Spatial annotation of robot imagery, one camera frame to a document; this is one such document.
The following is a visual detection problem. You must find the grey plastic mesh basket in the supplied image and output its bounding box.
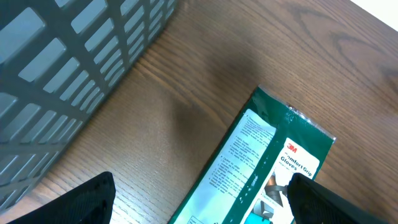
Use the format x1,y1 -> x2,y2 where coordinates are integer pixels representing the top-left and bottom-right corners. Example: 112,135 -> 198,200
1,0 -> 177,211

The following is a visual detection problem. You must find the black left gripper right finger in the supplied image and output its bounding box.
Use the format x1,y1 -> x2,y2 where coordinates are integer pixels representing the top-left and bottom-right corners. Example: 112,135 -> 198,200
287,173 -> 387,224

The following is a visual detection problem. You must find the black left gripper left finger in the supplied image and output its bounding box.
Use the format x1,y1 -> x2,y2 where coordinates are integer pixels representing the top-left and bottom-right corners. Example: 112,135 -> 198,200
11,171 -> 116,224

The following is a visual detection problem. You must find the green white gloves packet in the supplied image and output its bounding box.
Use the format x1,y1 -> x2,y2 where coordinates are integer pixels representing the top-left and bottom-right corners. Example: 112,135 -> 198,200
170,86 -> 335,224

